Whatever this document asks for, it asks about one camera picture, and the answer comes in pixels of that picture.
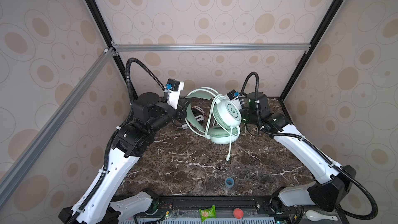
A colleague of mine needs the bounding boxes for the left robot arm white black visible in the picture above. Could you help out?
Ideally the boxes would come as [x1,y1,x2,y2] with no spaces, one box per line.
[59,58,189,224]

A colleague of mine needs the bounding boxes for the blue tape roll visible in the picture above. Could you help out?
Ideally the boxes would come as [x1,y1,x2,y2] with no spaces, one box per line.
[224,177,235,188]

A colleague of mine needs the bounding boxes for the black white headphones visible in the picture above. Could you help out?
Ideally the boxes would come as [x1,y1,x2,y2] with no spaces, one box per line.
[172,105,206,130]

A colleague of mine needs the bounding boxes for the green snack packet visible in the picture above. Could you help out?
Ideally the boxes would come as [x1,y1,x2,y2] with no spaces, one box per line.
[199,205,217,222]

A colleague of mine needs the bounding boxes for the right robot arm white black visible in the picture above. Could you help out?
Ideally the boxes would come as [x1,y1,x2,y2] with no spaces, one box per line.
[239,72,378,220]

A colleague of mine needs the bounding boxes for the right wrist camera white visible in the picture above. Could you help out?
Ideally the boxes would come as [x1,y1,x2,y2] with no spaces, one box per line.
[225,90,249,110]

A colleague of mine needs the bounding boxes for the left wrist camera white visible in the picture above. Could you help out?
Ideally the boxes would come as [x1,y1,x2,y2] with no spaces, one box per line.
[166,78,184,110]

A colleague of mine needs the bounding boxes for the white ceramic spoon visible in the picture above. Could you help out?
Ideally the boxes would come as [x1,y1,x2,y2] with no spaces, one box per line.
[305,210,338,222]

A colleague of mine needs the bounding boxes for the diagonal aluminium frame bar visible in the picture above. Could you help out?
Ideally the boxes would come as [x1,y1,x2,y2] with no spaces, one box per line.
[1,47,115,207]

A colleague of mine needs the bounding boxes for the mint green headphones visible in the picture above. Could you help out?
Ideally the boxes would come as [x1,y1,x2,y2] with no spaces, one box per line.
[185,87,242,145]

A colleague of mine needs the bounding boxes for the horizontal aluminium frame bar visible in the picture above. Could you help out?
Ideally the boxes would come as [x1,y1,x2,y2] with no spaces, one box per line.
[114,43,311,52]

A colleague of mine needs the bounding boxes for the red ball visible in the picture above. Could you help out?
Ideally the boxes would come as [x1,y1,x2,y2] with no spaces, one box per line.
[233,208,244,219]

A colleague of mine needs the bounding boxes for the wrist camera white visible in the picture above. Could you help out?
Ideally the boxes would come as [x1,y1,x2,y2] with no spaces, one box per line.
[225,90,249,110]
[166,78,184,110]

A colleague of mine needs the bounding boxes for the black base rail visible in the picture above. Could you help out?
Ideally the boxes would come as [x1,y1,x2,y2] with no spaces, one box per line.
[83,194,349,224]

